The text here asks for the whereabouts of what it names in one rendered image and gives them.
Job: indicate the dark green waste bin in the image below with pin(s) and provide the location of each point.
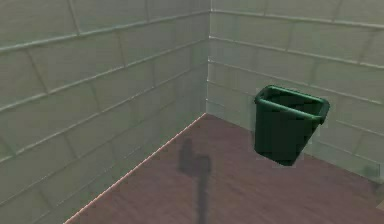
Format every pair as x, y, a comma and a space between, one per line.
283, 136

